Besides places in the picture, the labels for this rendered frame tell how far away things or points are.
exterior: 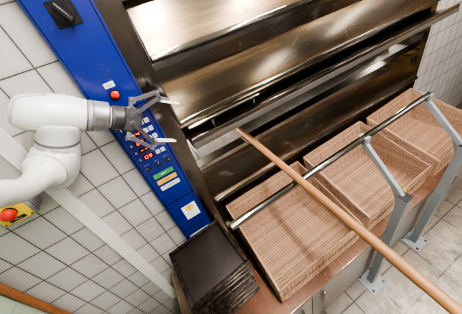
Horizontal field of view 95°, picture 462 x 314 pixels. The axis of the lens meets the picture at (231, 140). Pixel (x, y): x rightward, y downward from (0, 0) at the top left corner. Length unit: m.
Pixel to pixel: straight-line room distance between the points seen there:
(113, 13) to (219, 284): 1.04
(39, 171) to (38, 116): 0.14
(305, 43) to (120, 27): 0.80
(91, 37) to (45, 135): 0.30
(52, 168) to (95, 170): 0.27
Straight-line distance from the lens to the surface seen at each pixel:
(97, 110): 0.69
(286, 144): 1.33
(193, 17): 0.87
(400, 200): 1.22
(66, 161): 0.73
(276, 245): 1.42
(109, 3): 0.82
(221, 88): 0.93
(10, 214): 0.97
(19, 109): 0.69
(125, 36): 0.82
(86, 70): 0.80
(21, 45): 0.84
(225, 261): 1.09
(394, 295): 2.04
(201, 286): 1.09
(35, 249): 1.21
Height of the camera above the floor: 1.87
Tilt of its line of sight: 36 degrees down
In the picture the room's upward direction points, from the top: 17 degrees counter-clockwise
